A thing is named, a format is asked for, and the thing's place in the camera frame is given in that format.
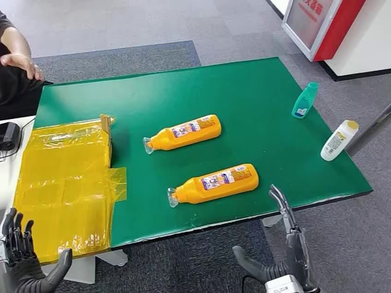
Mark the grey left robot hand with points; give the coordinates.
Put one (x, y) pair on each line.
(18, 267)

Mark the white bottle with yellow cap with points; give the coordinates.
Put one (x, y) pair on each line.
(339, 141)

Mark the small teal bottle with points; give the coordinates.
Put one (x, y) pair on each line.
(305, 99)

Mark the red and white display stand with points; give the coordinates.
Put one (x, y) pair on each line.
(333, 30)

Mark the black device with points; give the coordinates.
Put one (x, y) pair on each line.
(9, 135)

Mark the person's hand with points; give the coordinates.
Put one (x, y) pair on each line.
(21, 60)

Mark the person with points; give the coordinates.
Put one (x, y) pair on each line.
(12, 93)

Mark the grey metal pole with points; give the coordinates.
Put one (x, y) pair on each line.
(369, 127)

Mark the person's forearm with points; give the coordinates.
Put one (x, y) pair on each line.
(15, 42)

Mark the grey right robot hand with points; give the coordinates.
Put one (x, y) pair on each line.
(297, 254)

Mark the green table mat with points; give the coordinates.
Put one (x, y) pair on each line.
(244, 101)

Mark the white table foot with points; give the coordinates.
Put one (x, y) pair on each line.
(272, 221)
(82, 269)

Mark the orange bottle with clear cap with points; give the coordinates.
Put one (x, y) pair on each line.
(166, 139)
(195, 190)

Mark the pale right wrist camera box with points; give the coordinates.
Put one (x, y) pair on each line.
(284, 285)

